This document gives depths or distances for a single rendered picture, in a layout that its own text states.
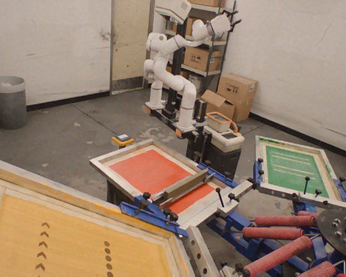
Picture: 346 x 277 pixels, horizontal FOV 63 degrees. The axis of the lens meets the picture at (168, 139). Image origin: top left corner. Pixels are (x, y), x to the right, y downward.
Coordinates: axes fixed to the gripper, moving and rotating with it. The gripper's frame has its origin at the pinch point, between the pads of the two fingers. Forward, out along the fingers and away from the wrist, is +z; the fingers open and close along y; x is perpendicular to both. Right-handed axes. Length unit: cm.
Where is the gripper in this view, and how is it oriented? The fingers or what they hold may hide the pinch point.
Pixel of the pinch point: (236, 17)
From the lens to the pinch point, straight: 190.0
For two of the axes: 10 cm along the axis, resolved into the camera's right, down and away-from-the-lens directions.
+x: -2.3, 5.8, -7.8
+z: 8.6, -2.6, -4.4
